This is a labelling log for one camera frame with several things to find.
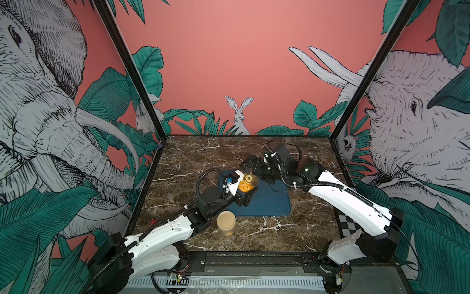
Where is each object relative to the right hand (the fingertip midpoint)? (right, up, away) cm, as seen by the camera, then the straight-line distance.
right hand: (245, 166), depth 69 cm
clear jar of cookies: (+1, -6, -3) cm, 6 cm away
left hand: (+2, -5, +2) cm, 6 cm away
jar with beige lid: (-8, -23, +6) cm, 25 cm away
